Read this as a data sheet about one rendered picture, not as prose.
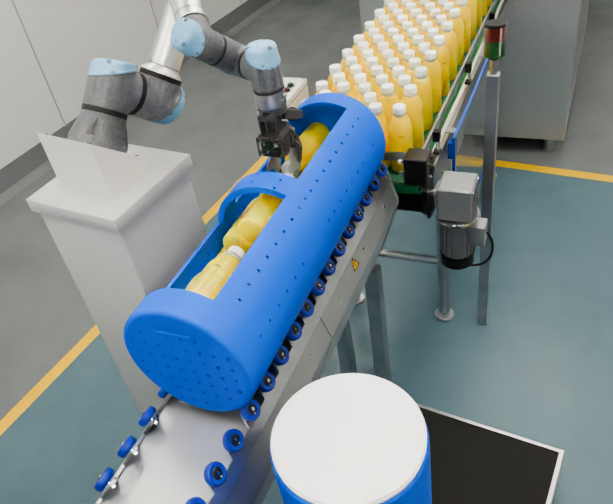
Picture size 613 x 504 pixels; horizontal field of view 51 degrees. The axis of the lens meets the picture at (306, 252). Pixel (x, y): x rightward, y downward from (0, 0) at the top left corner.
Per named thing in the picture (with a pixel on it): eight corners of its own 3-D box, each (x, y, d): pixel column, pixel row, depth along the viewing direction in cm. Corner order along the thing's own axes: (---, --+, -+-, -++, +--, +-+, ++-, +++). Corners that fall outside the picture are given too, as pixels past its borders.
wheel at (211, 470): (198, 477, 118) (203, 476, 116) (209, 457, 121) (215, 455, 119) (215, 492, 119) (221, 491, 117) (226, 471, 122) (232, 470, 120)
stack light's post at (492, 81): (476, 323, 267) (485, 76, 198) (478, 317, 270) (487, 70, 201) (486, 325, 265) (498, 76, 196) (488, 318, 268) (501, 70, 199)
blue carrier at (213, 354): (149, 397, 138) (100, 301, 120) (302, 175, 198) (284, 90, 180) (266, 426, 127) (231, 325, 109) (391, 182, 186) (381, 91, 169)
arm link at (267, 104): (261, 81, 157) (291, 83, 154) (264, 99, 159) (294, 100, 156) (248, 95, 151) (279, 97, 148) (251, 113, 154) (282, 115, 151)
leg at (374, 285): (375, 393, 247) (360, 272, 207) (379, 382, 251) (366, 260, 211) (389, 397, 244) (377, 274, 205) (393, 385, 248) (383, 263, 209)
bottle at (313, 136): (330, 125, 180) (303, 158, 167) (329, 146, 184) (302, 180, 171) (307, 119, 182) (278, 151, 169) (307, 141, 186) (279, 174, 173)
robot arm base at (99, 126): (55, 137, 166) (63, 99, 165) (104, 149, 178) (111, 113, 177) (89, 144, 157) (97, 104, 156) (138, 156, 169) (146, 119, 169)
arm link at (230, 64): (206, 29, 153) (235, 37, 146) (240, 45, 161) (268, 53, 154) (196, 61, 154) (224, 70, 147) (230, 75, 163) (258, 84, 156)
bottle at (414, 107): (398, 148, 209) (395, 96, 198) (406, 138, 214) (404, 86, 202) (419, 151, 206) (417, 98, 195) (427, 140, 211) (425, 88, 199)
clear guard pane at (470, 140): (453, 256, 233) (453, 139, 202) (490, 145, 286) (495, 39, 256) (454, 256, 232) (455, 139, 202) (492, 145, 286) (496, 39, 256)
